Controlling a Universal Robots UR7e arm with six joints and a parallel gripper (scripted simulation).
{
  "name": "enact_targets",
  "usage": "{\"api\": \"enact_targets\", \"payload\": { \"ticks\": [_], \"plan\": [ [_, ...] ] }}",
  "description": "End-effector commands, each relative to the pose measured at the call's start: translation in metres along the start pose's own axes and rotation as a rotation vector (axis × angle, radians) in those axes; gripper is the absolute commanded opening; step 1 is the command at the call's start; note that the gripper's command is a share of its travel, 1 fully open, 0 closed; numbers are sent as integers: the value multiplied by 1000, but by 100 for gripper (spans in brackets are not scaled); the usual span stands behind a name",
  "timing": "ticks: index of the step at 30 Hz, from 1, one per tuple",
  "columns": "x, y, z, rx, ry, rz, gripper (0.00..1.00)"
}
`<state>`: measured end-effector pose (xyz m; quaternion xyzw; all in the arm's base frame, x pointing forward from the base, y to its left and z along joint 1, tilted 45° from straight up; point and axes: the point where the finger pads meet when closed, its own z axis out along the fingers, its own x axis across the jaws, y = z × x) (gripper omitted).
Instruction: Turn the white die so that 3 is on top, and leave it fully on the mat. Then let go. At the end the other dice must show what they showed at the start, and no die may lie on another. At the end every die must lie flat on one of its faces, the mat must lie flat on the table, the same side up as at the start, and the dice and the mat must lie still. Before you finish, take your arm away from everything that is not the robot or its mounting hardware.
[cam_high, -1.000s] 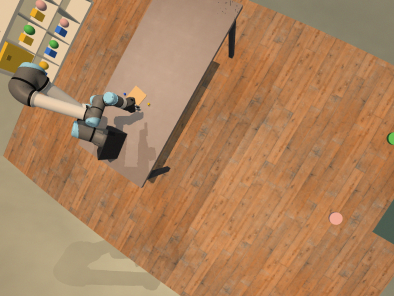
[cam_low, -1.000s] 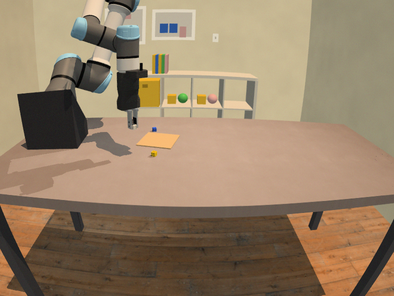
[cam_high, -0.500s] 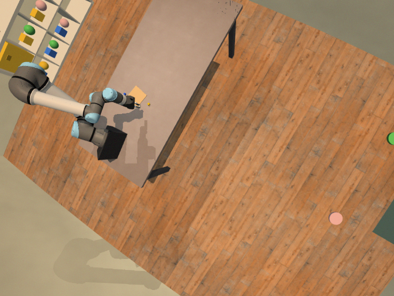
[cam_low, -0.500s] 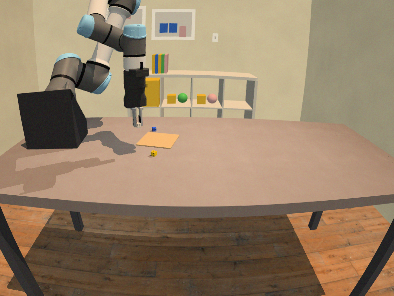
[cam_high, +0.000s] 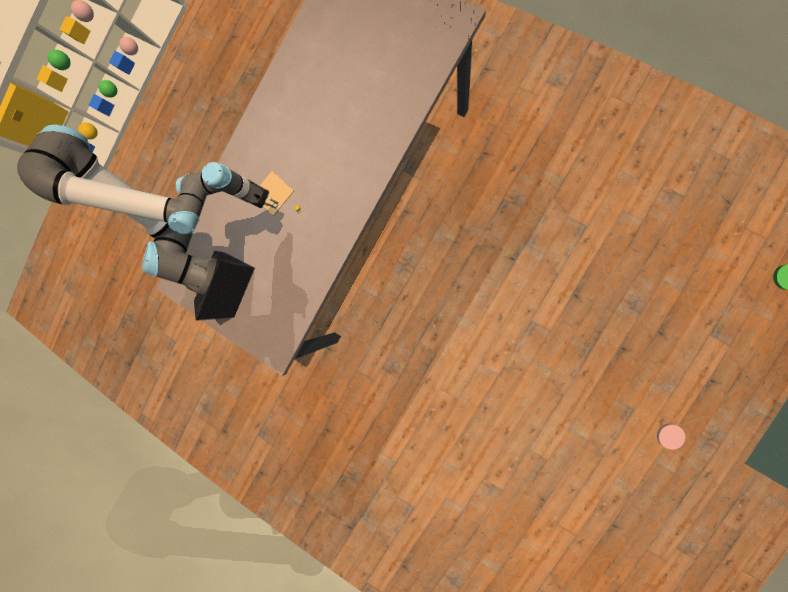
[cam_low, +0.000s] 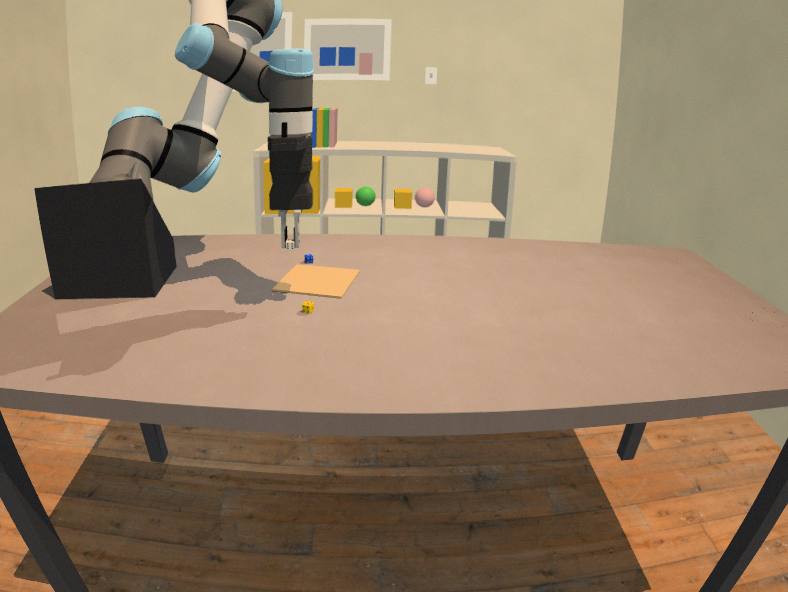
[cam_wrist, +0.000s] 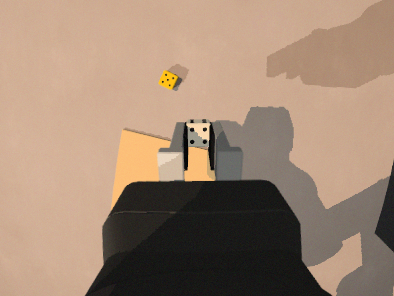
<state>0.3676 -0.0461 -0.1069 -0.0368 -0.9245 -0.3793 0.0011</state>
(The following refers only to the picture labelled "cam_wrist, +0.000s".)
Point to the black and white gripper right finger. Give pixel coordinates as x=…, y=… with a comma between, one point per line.
x=226, y=161

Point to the orange flat mat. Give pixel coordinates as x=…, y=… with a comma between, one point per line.
x=137, y=161

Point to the white die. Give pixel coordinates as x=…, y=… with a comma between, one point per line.
x=198, y=132

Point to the yellow die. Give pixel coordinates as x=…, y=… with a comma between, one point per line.
x=168, y=79

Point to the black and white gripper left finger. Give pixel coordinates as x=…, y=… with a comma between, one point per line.
x=173, y=160

